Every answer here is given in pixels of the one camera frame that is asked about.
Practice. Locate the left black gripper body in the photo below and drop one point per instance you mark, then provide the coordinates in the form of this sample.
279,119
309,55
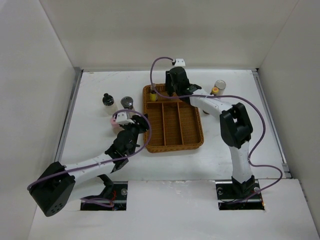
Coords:
135,131

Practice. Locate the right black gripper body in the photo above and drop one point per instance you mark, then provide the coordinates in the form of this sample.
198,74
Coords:
176,90

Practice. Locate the small gold-cap yellow bottle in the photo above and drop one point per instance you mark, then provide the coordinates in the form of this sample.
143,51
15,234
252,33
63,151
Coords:
153,94

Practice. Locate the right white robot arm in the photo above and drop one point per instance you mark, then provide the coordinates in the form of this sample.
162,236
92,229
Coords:
235,125

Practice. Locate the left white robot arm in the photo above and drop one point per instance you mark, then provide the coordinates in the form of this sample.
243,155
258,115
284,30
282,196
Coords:
88,180

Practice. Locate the pink-lid spice jar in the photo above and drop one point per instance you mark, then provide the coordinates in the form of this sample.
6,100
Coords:
116,128

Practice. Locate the chrome-top glass shaker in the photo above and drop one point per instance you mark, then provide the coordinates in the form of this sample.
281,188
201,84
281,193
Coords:
127,102

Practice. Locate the brown wicker divided basket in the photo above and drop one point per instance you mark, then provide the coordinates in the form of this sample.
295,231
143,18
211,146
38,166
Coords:
175,125

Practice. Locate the yellow-cap brown sauce bottle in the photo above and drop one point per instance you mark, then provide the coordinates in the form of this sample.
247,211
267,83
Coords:
215,91

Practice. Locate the black-stopper glass bottle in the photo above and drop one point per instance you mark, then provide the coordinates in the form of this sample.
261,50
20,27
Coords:
109,103

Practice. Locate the tall silver-lid bead jar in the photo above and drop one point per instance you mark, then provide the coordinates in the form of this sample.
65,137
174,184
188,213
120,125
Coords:
221,85

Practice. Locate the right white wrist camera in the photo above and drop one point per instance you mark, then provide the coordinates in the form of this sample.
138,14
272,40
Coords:
179,62

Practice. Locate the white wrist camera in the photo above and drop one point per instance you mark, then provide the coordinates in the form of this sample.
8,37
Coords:
123,119
179,62

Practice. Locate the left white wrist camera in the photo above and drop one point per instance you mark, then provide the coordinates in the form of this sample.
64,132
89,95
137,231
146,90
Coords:
123,119

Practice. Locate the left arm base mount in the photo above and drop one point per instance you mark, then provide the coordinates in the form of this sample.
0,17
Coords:
113,197

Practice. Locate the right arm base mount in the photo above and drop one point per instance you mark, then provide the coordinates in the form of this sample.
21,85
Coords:
231,198

